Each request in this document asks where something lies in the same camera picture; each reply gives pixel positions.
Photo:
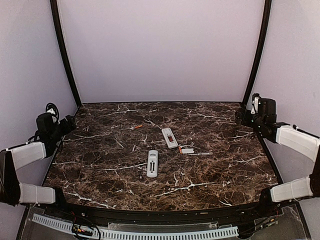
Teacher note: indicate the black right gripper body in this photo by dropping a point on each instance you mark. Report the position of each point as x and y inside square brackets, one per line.
[245, 121]

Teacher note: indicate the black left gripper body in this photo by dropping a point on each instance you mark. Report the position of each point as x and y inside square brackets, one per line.
[66, 129]

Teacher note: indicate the screwdriver with clear handle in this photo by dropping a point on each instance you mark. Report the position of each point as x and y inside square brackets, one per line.
[201, 154]

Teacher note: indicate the white battery cover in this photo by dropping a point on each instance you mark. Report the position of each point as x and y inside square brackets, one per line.
[187, 151]

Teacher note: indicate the orange battery table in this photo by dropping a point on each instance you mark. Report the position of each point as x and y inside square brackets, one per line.
[138, 126]

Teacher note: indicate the white remote control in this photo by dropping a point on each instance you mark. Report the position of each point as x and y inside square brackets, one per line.
[152, 164]
[169, 138]

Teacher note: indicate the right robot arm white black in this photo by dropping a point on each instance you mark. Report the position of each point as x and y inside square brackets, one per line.
[297, 151]

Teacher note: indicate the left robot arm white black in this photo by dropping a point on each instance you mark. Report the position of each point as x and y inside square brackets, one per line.
[50, 131]

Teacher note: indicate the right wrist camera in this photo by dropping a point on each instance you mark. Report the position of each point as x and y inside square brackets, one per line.
[255, 104]

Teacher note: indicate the black right frame post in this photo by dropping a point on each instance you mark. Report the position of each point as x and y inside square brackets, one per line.
[258, 52]

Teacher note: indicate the black frame post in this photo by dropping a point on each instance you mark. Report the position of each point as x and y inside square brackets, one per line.
[258, 52]
[63, 52]

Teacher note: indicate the black front table rail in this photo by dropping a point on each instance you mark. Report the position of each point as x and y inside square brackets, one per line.
[239, 214]

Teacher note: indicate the white slotted cable duct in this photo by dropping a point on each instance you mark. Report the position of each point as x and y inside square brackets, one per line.
[138, 232]

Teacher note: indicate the black left frame post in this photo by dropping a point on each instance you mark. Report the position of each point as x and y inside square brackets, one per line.
[63, 52]

